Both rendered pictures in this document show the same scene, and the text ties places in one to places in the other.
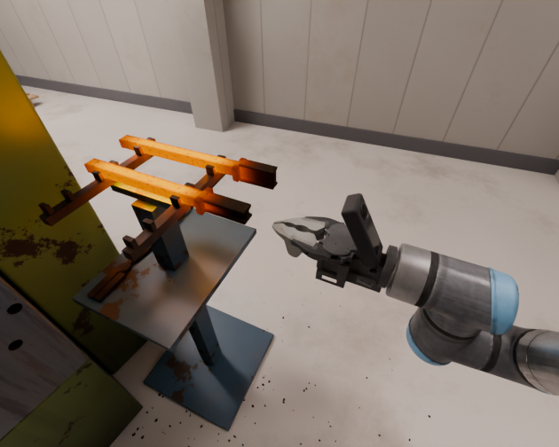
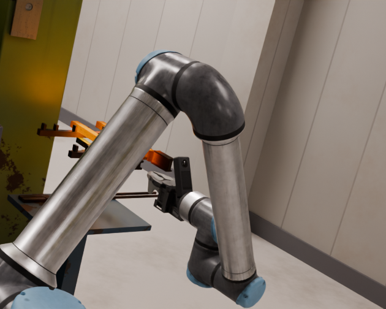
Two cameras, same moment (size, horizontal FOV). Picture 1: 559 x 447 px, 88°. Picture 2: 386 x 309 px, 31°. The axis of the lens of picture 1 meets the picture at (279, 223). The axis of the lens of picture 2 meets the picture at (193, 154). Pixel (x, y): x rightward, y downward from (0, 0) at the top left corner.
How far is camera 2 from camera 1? 1.67 m
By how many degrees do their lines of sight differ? 35
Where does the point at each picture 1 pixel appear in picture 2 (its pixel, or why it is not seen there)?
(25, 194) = (26, 127)
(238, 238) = (133, 222)
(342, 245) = (172, 184)
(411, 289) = (187, 205)
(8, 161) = (34, 105)
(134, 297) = not seen: hidden behind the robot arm
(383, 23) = not seen: outside the picture
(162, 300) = not seen: hidden behind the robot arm
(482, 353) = (212, 263)
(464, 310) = (203, 217)
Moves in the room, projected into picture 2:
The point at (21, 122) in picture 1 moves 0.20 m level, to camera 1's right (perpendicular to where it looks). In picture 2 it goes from (54, 90) to (100, 106)
